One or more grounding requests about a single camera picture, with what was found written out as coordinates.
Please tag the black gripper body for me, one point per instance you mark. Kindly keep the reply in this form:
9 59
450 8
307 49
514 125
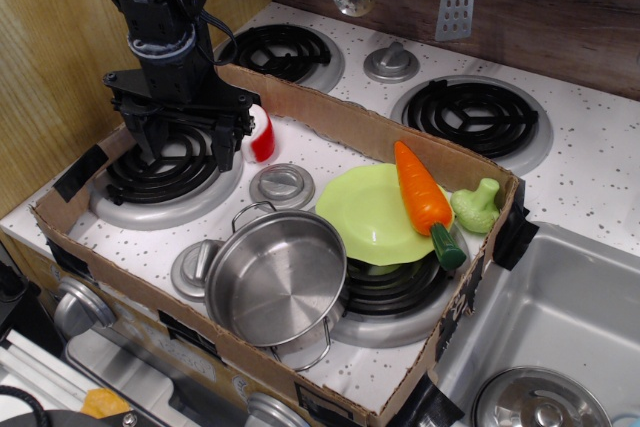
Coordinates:
189 91

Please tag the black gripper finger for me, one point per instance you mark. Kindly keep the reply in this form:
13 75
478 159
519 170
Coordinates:
223 143
150 132

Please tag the orange toy carrot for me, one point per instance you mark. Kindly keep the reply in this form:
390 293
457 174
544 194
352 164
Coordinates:
427 207

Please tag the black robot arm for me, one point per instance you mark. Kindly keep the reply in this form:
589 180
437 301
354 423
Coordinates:
73 69

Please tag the light green plastic plate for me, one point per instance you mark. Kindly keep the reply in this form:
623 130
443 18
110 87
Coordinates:
365 206

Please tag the red white toy can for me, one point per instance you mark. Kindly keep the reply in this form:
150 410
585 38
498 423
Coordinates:
260 145

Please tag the front left black burner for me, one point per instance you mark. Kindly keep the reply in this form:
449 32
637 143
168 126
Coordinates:
184 183

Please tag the black burner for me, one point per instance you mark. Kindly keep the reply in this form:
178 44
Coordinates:
184 183
488 116
394 305
293 53

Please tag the silver middle stove knob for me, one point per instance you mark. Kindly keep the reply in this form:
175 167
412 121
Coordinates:
284 185

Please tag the silver stove knob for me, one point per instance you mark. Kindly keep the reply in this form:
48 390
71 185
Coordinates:
392 64
190 269
284 185

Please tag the back left black burner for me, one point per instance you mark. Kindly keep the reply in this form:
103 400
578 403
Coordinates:
293 53

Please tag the silver front stove knob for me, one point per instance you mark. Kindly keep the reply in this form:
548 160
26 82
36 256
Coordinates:
190 269

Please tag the stainless steel pot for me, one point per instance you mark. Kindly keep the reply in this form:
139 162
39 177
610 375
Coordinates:
279 281

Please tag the silver back stove knob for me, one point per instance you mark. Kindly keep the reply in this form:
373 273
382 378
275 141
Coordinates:
392 64

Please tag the silver oven front knob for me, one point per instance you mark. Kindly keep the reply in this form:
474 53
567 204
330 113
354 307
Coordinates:
80 309

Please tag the front right black burner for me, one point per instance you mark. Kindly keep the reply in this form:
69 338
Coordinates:
394 305

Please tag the hanging metal spatula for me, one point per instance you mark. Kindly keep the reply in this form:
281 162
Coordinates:
454 20

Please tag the green toy broccoli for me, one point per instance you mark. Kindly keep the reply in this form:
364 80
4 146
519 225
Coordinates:
476 210

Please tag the back right black burner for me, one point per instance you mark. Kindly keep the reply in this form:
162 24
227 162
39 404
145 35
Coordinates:
488 116

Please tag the yellow sponge piece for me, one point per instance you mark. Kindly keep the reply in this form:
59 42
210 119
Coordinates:
102 402

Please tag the silver lower front knob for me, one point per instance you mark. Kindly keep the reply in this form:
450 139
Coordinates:
264 410

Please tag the grey sink basin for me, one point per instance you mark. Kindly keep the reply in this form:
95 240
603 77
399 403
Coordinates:
570 305

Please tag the silver pot lid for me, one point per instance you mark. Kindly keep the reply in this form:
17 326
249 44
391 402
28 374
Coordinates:
535 396

